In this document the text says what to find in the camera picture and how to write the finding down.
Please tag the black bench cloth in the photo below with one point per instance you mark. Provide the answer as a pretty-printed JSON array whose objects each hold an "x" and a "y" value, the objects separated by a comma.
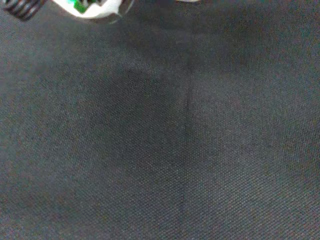
[{"x": 160, "y": 140}]

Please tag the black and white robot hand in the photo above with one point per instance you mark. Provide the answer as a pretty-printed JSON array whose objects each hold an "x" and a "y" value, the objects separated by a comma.
[{"x": 95, "y": 10}]

